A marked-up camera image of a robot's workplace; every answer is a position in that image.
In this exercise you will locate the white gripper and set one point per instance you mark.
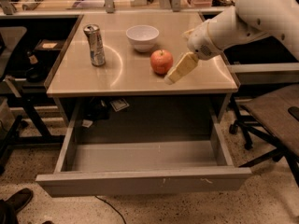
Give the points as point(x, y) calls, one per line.
point(200, 42)

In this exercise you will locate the red apple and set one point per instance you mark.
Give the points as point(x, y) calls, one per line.
point(161, 61)

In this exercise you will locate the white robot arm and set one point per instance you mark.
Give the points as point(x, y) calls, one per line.
point(246, 21)

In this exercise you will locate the open grey top drawer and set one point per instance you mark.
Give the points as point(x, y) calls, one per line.
point(135, 152)

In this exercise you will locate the white ceramic bowl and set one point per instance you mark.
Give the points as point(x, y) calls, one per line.
point(142, 37)

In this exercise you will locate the white paper tag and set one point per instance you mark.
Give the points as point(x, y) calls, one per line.
point(119, 104)

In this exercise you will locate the silver blue drink can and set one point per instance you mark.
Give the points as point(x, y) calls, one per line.
point(97, 54)

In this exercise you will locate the brown office chair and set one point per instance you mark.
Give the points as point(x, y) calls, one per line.
point(272, 117)

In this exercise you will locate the black shoe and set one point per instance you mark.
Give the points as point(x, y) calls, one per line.
point(20, 199)

